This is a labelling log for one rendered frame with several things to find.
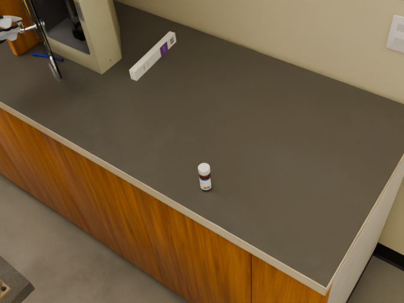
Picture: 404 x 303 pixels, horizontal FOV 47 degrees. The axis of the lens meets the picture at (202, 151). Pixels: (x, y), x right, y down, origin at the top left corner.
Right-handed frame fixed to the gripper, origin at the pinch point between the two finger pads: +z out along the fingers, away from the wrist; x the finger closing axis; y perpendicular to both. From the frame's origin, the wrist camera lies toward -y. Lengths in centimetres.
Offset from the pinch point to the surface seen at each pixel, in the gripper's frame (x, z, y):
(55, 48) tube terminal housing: -23.3, 8.5, -15.0
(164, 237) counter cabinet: -61, 16, 59
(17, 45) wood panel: -21.7, -4.1, -22.8
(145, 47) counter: -26.1, 39.5, 0.2
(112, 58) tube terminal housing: -23.2, 25.6, 3.5
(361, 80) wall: -26, 95, 58
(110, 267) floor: -120, -6, 25
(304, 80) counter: -26, 79, 48
